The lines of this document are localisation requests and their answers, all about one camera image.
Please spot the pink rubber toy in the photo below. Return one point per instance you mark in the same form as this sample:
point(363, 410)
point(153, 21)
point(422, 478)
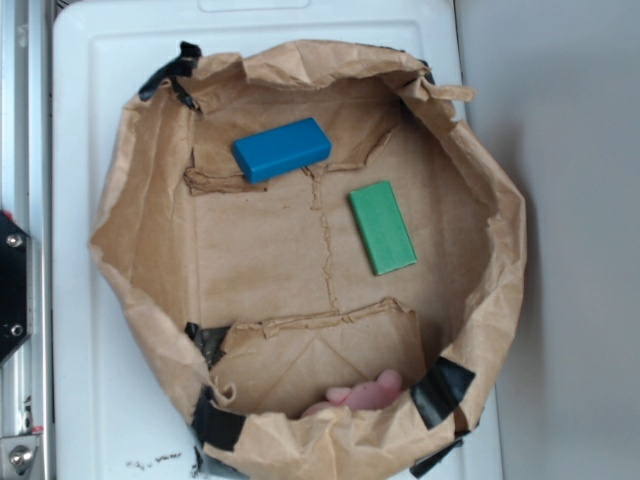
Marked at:
point(370, 395)

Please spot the blue rectangular block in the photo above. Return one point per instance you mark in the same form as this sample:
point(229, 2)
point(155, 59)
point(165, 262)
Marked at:
point(271, 153)

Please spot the white plastic bin lid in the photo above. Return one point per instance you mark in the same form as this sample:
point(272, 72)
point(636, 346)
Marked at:
point(112, 419)

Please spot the green rectangular block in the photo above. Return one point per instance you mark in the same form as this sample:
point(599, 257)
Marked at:
point(382, 228)

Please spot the brown paper bag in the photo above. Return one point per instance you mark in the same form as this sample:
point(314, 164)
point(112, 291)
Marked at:
point(250, 300)

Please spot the aluminium frame rail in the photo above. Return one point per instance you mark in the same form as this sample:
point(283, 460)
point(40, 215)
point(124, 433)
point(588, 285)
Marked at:
point(27, 405)

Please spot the black mounting plate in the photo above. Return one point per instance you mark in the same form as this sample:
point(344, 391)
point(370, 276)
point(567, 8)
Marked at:
point(15, 264)

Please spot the metal corner bracket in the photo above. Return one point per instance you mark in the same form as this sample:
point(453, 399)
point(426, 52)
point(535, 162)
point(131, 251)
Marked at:
point(21, 457)

